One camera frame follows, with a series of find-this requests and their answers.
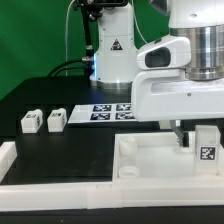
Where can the black camera pole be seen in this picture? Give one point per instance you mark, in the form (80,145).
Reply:
(91,11)

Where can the white U-shaped fence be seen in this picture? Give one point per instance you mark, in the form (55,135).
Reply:
(193,191)

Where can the white square tabletop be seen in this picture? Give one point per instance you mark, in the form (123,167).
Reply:
(156,155)

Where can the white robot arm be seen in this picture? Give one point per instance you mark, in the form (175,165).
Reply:
(201,21)

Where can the white marker sheet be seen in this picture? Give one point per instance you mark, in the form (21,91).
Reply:
(99,113)

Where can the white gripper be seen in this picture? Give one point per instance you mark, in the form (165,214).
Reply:
(162,91)

